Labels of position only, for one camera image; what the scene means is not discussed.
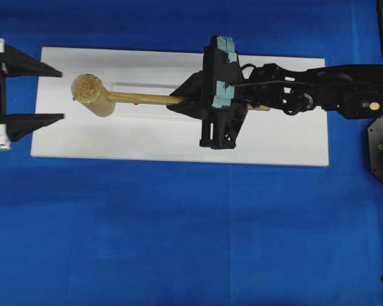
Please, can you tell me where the small white target block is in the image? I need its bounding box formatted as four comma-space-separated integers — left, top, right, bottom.
107, 82, 180, 120

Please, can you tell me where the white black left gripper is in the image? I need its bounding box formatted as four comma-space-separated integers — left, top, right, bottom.
0, 38, 64, 151

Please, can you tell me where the black teal wrist camera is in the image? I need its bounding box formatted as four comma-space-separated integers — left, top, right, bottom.
210, 36, 240, 110

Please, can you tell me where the large white foam board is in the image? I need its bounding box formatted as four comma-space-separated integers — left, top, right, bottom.
31, 47, 329, 166

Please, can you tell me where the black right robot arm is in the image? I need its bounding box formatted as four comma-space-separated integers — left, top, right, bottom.
168, 36, 383, 149

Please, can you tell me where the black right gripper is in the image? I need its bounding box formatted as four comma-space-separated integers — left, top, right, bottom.
167, 41, 248, 149

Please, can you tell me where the wooden mallet hammer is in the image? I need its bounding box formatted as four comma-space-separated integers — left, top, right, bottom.
71, 73, 272, 119

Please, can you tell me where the blue table cloth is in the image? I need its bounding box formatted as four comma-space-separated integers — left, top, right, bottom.
0, 1, 383, 305

